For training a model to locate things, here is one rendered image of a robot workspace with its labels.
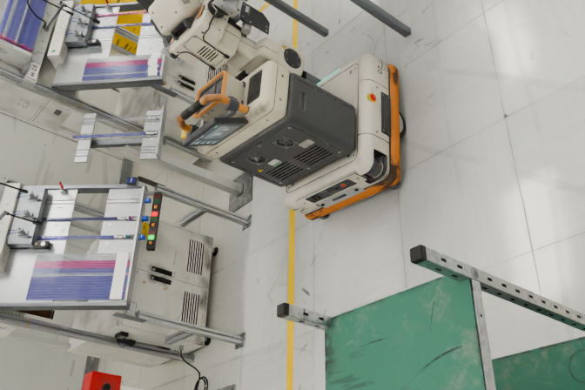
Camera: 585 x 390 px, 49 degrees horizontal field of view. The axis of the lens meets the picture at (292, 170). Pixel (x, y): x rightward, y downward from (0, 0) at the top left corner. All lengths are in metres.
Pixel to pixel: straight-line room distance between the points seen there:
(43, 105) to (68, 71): 0.30
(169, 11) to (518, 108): 1.51
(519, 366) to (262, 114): 1.36
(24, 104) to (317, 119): 2.34
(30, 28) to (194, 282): 1.90
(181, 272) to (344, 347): 2.45
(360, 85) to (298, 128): 0.50
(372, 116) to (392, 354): 1.67
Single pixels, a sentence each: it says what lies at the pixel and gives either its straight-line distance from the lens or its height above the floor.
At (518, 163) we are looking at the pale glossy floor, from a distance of 2.64.
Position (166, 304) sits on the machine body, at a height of 0.33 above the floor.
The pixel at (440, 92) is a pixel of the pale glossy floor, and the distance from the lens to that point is 3.09.
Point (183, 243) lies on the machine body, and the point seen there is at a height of 0.27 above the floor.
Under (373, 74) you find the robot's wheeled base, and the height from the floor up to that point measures 0.23.
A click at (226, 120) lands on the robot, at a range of 2.61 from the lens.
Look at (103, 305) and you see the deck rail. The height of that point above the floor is 0.80.
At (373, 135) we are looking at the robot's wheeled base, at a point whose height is 0.24.
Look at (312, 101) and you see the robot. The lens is 2.77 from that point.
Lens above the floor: 2.00
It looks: 32 degrees down
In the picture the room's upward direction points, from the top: 66 degrees counter-clockwise
